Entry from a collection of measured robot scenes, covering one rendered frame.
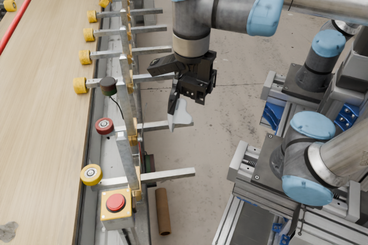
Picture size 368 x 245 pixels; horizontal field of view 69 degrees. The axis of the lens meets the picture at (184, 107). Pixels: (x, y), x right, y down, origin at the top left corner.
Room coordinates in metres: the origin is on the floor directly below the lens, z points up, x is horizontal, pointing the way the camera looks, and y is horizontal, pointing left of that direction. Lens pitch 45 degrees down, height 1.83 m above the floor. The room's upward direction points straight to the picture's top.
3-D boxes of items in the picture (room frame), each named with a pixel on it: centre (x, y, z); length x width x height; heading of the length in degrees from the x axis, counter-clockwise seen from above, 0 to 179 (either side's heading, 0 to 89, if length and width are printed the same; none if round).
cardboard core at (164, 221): (0.78, 0.14, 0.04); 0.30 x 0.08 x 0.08; 9
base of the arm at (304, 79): (0.95, -0.58, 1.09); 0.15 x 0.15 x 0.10
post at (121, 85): (0.79, 0.24, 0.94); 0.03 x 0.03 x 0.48; 9
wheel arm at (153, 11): (1.82, 0.40, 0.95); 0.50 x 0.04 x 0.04; 99
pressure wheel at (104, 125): (0.81, 0.37, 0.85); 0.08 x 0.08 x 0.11
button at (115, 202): (0.29, 0.16, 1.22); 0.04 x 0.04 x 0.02
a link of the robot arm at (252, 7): (0.47, -0.12, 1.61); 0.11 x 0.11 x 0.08; 71
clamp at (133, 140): (0.81, 0.25, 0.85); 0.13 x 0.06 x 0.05; 9
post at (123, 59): (1.04, 0.28, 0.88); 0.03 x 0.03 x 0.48; 9
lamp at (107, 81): (0.78, 0.29, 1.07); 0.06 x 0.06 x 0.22; 9
